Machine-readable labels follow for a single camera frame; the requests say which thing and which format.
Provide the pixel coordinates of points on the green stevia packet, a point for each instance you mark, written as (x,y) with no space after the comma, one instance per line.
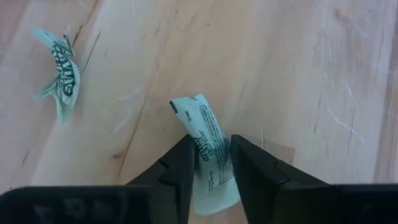
(211,149)
(65,77)

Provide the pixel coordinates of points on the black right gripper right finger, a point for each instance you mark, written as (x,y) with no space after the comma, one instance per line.
(270,196)

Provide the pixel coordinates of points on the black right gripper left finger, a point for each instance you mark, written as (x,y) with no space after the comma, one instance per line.
(168,199)

